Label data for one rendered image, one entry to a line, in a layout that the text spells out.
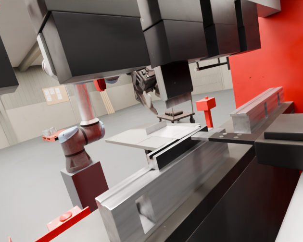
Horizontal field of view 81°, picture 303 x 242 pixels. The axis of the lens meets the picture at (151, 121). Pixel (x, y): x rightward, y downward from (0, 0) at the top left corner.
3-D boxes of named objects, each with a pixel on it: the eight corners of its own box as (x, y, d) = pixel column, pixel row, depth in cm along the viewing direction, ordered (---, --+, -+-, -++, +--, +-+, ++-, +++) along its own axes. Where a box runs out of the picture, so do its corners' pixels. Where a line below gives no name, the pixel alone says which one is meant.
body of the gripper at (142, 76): (143, 83, 56) (123, 58, 60) (140, 99, 63) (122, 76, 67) (162, 75, 59) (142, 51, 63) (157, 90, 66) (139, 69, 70)
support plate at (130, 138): (144, 125, 72) (144, 123, 72) (200, 126, 52) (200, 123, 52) (105, 142, 61) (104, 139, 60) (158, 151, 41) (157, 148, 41)
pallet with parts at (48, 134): (41, 140, 743) (37, 131, 736) (64, 132, 810) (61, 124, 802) (52, 142, 643) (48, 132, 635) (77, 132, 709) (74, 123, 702)
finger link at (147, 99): (151, 109, 54) (141, 85, 58) (148, 118, 59) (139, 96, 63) (160, 106, 55) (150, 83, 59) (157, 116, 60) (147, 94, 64)
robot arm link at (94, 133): (79, 144, 115) (53, 55, 99) (100, 135, 124) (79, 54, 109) (87, 148, 106) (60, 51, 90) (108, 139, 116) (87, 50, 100)
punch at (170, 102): (188, 99, 47) (181, 63, 45) (195, 98, 46) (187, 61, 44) (163, 109, 41) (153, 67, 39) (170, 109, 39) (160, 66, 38)
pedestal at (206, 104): (210, 152, 257) (200, 96, 241) (227, 154, 238) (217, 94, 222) (203, 158, 244) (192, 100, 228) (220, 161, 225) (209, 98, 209)
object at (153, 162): (199, 135, 51) (197, 125, 51) (208, 135, 49) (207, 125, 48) (149, 167, 39) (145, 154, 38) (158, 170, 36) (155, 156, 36)
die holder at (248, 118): (271, 104, 100) (269, 88, 98) (284, 103, 95) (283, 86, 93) (233, 137, 68) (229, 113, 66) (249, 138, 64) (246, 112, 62)
